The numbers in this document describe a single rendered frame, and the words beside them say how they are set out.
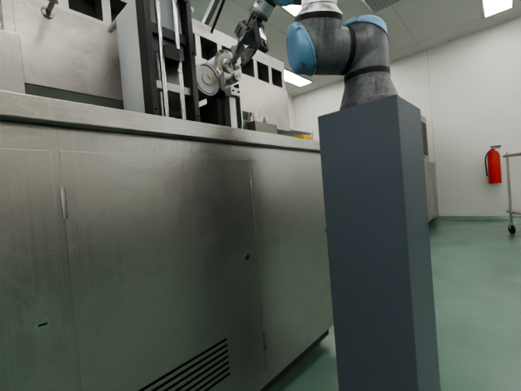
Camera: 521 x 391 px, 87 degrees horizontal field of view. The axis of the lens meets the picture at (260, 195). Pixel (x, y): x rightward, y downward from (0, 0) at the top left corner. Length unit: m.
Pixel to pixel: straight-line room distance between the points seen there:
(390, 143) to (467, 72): 4.89
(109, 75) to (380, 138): 1.08
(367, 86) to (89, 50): 1.06
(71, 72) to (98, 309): 0.93
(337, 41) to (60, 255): 0.74
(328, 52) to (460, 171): 4.71
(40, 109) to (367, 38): 0.70
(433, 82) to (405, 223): 4.98
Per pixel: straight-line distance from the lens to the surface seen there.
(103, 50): 1.41
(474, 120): 5.39
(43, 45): 1.34
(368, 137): 0.71
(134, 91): 1.17
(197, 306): 0.76
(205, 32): 1.78
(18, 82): 0.99
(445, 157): 5.38
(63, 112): 0.61
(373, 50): 0.82
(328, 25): 0.77
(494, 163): 5.15
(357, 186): 0.71
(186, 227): 0.71
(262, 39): 1.21
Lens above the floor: 0.71
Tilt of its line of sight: 1 degrees down
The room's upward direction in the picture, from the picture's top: 5 degrees counter-clockwise
